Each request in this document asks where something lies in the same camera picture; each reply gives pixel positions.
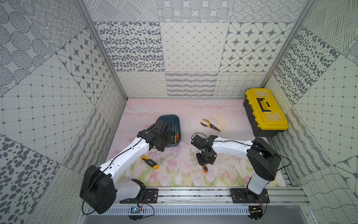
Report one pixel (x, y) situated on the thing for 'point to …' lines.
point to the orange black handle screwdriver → (205, 169)
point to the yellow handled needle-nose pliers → (210, 125)
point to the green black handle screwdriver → (173, 126)
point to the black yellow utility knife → (150, 162)
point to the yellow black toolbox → (265, 116)
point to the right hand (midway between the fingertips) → (204, 164)
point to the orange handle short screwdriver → (177, 138)
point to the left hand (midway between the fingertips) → (171, 137)
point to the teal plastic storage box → (169, 118)
